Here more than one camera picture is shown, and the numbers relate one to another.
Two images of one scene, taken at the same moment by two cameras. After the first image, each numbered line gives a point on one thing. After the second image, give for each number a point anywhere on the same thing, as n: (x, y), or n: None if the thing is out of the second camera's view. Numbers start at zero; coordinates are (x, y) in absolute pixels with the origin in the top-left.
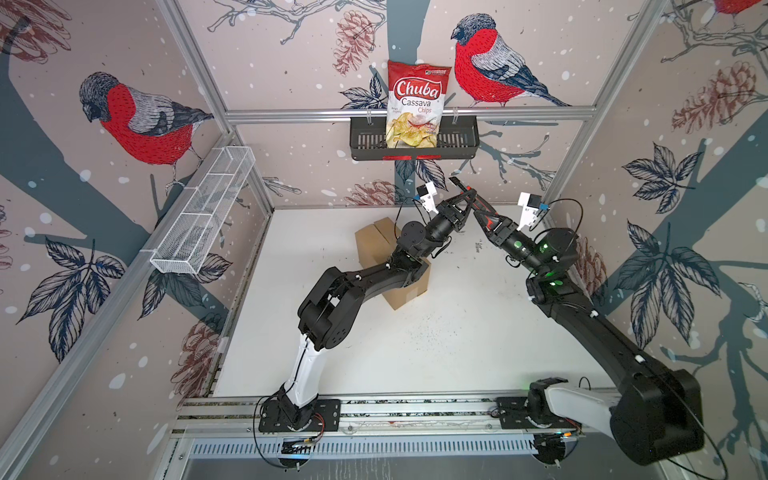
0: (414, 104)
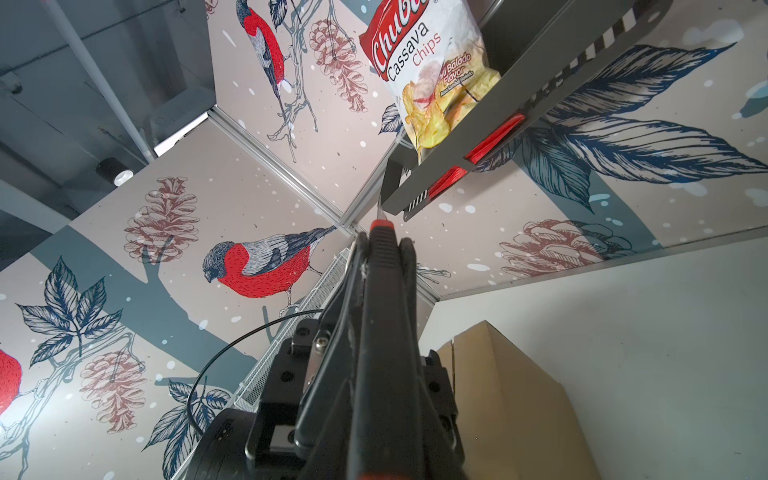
0: (434, 56)
